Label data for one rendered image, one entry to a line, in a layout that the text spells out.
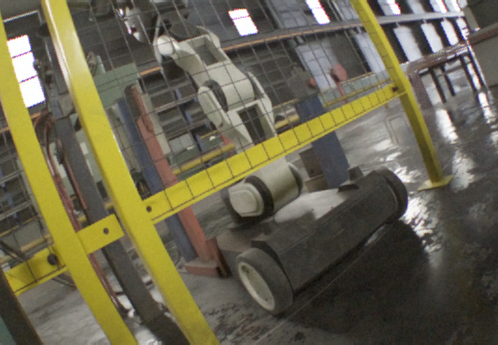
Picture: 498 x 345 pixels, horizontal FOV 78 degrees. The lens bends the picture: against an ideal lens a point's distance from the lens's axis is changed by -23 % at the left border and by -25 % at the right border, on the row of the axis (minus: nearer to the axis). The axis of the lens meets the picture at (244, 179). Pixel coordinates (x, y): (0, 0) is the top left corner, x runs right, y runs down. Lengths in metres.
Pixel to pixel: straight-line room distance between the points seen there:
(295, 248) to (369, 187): 0.32
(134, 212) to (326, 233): 0.54
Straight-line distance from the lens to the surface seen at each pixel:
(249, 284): 1.11
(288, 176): 1.28
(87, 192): 1.51
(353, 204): 1.13
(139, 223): 0.77
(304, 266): 1.03
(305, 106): 1.97
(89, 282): 0.75
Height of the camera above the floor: 0.45
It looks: 5 degrees down
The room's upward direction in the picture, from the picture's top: 25 degrees counter-clockwise
